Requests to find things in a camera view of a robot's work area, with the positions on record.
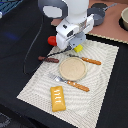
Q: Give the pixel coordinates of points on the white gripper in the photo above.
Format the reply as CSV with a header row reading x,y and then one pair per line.
x,y
71,35

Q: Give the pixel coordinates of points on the red toy tomato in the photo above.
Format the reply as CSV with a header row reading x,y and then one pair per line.
x,y
52,40

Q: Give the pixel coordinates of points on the brown sausage toy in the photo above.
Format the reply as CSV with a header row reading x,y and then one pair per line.
x,y
53,60

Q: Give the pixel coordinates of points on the orange toy bread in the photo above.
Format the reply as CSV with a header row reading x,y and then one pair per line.
x,y
57,98

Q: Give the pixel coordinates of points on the yellow toy box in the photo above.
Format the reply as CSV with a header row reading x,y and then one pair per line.
x,y
78,48

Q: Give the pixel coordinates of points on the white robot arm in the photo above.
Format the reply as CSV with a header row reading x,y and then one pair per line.
x,y
75,22

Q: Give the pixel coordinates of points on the round wooden plate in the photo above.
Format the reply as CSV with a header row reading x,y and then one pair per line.
x,y
73,69

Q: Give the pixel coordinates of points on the grey toy saucepan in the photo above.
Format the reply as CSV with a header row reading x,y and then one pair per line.
x,y
98,14

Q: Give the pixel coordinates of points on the pink stove board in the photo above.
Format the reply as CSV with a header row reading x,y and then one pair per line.
x,y
110,28

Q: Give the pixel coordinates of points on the beige toy bowl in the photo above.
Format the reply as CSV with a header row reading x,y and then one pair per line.
x,y
124,19

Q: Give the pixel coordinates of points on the woven beige placemat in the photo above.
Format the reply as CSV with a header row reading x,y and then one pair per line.
x,y
82,108

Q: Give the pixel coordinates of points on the knife with wooden handle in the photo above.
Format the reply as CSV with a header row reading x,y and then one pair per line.
x,y
87,59

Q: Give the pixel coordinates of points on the fork with wooden handle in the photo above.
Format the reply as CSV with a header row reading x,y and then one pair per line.
x,y
74,84

